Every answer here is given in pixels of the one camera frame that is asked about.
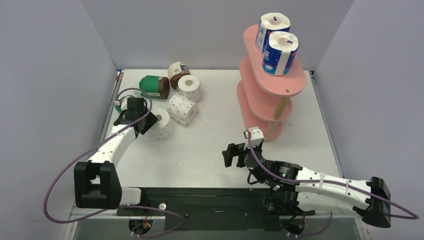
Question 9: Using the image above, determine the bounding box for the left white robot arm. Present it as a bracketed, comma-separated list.
[73, 97, 158, 215]

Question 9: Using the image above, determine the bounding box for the near green brown roll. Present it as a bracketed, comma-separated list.
[114, 95, 134, 114]

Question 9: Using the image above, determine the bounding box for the far green brown roll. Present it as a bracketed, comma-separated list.
[139, 75, 170, 100]

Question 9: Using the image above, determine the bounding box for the green brown roll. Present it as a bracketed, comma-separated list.
[114, 95, 134, 114]
[139, 75, 170, 100]

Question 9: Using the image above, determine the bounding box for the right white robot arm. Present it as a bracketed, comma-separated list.
[222, 143, 391, 228]

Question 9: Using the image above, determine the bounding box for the upright floral paper roll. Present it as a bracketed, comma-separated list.
[178, 74, 202, 103]

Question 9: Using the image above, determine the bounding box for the pink three-tier shelf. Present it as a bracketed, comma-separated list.
[236, 24, 307, 141]

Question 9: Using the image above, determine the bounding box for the blue paper roll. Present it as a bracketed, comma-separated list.
[255, 12, 291, 53]

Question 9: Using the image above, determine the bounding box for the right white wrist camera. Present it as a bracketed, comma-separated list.
[243, 126, 264, 149]

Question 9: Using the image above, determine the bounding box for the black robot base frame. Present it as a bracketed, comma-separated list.
[117, 187, 316, 234]

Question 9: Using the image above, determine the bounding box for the floral white paper roll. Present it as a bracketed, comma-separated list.
[166, 94, 199, 125]

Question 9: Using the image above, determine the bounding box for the beige brown paper roll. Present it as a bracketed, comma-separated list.
[167, 61, 191, 90]

